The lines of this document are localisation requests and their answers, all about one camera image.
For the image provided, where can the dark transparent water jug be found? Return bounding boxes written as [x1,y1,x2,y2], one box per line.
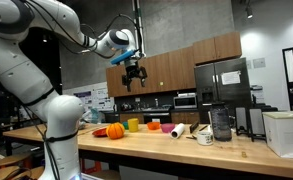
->
[208,102,236,142]

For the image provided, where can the white paper towel roll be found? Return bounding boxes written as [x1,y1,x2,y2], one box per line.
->
[170,122,186,140]

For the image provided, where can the white wall poster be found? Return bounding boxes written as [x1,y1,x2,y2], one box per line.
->
[73,87,115,113]

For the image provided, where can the vertical metal wall pipe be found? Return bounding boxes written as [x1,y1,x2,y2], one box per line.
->
[132,0,146,61]

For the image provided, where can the brown wooden wall cabinets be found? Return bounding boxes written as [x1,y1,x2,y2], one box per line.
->
[105,31,243,98]

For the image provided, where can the brown wooden base cabinets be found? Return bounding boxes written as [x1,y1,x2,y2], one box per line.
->
[119,111,200,125]

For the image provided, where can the yellow mug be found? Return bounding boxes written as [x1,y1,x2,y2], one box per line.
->
[127,117,140,133]

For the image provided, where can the red plate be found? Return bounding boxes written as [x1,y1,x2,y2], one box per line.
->
[91,127,109,138]

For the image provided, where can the white mug with print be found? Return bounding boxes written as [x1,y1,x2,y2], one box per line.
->
[196,130,215,147]

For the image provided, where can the black ceiling spot lamp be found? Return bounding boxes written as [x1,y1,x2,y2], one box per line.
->
[245,5,254,20]

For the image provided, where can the orange toy pumpkin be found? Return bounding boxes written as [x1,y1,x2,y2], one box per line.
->
[105,122,126,140]

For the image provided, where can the red legged wooden stool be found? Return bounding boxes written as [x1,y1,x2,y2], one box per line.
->
[80,158,102,175]

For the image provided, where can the round wooden stool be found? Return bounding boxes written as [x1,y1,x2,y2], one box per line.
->
[0,165,45,180]
[0,153,32,171]

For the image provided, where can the blue wrist camera box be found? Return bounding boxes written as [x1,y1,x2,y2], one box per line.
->
[110,49,136,66]

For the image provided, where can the long black box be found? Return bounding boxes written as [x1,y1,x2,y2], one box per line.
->
[189,120,200,135]

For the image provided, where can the black flat speaker stand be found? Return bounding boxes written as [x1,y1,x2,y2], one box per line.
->
[249,108,267,143]
[235,106,249,137]

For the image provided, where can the white cardboard box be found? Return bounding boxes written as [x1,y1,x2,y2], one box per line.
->
[262,110,293,160]

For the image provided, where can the orange plastic bowl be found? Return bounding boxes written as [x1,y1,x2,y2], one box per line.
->
[146,121,161,131]

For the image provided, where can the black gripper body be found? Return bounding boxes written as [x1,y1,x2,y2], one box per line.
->
[124,57,144,79]

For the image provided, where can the white paper on refrigerator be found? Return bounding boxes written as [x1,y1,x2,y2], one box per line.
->
[221,70,242,86]

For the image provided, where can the silver microwave oven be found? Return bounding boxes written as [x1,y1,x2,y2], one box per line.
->
[173,94,198,110]

